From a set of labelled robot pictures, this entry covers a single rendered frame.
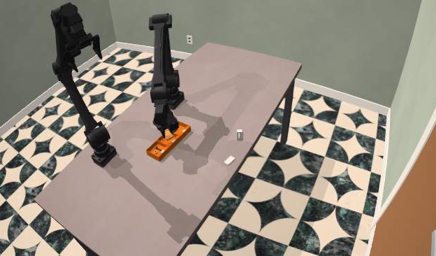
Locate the orange rack of bins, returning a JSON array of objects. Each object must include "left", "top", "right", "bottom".
[{"left": 146, "top": 121, "right": 191, "bottom": 162}]

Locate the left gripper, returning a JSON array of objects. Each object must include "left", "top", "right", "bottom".
[{"left": 153, "top": 121, "right": 167, "bottom": 138}]

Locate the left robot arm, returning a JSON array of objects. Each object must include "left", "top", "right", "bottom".
[{"left": 149, "top": 13, "right": 184, "bottom": 133}]

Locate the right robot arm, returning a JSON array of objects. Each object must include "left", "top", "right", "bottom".
[{"left": 51, "top": 2, "right": 116, "bottom": 164}]

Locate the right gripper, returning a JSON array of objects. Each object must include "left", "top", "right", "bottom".
[{"left": 63, "top": 33, "right": 102, "bottom": 73}]

